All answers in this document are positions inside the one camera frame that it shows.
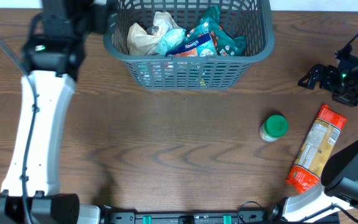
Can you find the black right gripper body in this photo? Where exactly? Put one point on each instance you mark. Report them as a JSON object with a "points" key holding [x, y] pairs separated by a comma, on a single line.
{"points": [[327, 76]]}

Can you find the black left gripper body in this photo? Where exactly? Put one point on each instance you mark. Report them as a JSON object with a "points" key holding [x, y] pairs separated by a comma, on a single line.
{"points": [[99, 15]]}

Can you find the green lid jar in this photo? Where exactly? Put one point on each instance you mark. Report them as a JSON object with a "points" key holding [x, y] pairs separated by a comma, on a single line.
{"points": [[273, 128]]}

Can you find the beige Pantree snack bag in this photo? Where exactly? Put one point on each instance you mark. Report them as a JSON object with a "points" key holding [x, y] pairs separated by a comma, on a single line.
{"points": [[139, 42]]}

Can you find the light teal small packet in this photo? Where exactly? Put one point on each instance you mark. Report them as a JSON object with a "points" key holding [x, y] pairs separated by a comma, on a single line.
{"points": [[173, 38]]}

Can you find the Kleenex tissue multipack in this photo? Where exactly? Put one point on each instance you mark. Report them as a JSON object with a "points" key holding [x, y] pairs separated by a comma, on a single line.
{"points": [[202, 46]]}

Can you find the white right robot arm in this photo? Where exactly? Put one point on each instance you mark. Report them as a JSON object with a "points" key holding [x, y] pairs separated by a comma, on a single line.
{"points": [[326, 182]]}

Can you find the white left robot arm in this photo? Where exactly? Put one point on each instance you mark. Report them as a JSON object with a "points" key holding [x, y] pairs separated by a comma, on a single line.
{"points": [[30, 192]]}

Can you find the orange spaghetti package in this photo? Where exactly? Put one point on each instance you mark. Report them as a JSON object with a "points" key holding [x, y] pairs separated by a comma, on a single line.
{"points": [[316, 149]]}

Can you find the grey plastic basket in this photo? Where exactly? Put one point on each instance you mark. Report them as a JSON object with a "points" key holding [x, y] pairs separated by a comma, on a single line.
{"points": [[253, 19]]}

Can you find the green coffee snack bag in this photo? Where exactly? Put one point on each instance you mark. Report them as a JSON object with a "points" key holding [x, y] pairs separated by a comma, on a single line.
{"points": [[224, 44]]}

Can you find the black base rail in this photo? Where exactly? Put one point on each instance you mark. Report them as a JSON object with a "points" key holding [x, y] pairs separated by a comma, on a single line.
{"points": [[249, 212]]}

